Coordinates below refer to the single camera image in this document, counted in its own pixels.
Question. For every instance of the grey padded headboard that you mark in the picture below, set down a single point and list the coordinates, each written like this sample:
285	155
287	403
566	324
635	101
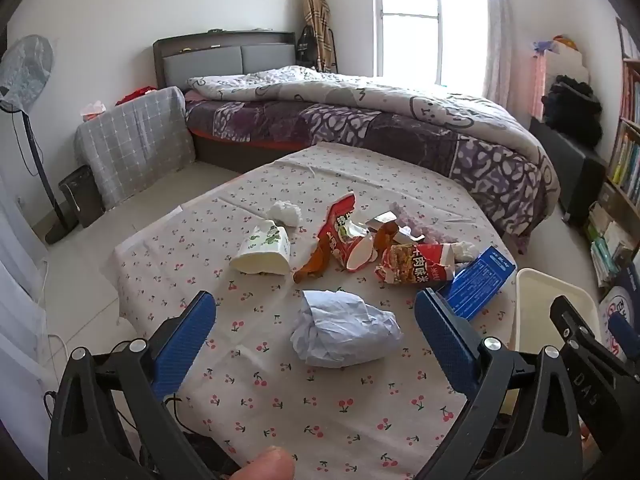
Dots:
210	57

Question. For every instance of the pink white curtain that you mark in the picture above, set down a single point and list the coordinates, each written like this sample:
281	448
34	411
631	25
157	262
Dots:
502	35

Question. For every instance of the grey checkered cloth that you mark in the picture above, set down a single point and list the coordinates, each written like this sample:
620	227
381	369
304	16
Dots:
135	140

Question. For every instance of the small black bin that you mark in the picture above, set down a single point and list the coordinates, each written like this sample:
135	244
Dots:
80	195

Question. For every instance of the sheer white curtain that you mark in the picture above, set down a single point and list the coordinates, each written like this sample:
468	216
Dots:
15	310

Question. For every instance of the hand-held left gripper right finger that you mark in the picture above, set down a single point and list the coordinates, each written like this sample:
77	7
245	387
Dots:
445	340

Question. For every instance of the red cloth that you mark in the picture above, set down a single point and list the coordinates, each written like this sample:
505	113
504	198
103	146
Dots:
135	94

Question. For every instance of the dark storage cabinet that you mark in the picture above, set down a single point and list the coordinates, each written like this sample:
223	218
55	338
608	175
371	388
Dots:
570	175

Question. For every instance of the blue carton box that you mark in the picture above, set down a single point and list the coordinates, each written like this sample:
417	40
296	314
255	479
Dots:
480	280

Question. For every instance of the orange-brown wrapper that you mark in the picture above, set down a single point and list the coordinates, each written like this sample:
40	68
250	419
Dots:
315	262

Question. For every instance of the green print paper cup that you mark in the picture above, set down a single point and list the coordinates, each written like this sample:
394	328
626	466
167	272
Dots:
262	255

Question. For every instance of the crumpled white wrapper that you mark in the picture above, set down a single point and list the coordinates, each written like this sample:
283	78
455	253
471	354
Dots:
462	251

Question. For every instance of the pile of black clothes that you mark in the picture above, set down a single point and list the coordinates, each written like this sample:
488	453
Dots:
572	107

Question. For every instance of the purple patterned bedsheet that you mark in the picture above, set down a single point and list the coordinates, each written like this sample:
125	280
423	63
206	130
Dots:
325	125

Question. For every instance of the white paper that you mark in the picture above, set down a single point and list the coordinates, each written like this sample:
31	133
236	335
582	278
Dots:
345	330

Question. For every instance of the covered standing fan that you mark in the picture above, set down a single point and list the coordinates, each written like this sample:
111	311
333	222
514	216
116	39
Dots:
25	70

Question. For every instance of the cartoon print duvet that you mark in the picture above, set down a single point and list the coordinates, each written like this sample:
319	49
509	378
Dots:
350	90

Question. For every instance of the pink tissue box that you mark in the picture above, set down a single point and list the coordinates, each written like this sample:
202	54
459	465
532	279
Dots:
93	111

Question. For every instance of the white bag with red print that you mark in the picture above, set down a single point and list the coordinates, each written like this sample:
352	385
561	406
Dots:
617	295

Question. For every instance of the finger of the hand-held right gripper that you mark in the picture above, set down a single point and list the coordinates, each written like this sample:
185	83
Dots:
580	330
625	332

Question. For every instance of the person's left hand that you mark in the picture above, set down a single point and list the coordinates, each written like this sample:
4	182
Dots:
265	466

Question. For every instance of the silver foil pack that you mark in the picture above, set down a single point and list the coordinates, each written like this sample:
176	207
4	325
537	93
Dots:
382	220

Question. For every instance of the white trash bin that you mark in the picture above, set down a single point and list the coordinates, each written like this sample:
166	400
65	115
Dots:
540	310

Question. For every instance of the black bag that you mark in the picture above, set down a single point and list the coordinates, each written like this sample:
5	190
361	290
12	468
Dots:
305	47

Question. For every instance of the plaid coat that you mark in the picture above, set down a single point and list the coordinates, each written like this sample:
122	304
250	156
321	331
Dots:
317	15

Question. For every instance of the wooden bookshelf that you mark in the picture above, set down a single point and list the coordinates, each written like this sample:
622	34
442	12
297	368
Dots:
627	125

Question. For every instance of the torn red noodle cup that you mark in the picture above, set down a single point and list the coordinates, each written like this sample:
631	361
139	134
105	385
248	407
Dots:
357	255
415	266

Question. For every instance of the window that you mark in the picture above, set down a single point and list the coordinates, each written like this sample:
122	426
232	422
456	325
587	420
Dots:
415	15

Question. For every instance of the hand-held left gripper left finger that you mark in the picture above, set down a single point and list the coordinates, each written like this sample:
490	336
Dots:
185	340

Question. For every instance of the stack of books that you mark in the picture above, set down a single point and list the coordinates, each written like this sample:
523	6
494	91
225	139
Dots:
607	245

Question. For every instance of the red snack package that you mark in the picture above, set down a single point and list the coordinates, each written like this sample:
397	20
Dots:
337	217

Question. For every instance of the white tissue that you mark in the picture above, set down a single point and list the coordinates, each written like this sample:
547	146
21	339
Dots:
286	213

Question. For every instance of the dark bed frame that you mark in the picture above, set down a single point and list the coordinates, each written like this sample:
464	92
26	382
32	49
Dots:
225	152

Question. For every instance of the white pink cabinet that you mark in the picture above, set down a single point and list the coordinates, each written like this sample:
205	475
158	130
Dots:
542	75

